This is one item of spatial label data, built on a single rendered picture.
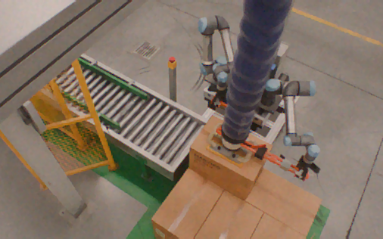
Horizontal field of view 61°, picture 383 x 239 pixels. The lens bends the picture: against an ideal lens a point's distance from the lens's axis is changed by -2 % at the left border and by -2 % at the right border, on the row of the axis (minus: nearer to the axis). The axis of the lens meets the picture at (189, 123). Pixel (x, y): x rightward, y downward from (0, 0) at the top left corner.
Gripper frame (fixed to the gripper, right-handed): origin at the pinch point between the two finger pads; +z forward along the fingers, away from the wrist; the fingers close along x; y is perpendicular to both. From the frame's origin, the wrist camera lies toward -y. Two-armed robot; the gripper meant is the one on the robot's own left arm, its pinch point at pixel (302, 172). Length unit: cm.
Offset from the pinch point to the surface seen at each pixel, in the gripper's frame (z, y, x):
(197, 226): 53, 54, 63
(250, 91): -73, 53, 10
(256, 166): 12.9, 34.2, 6.3
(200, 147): 13, 82, 16
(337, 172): 108, -43, -89
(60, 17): -197, 56, 119
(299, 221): 53, -19, 12
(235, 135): -21, 57, 10
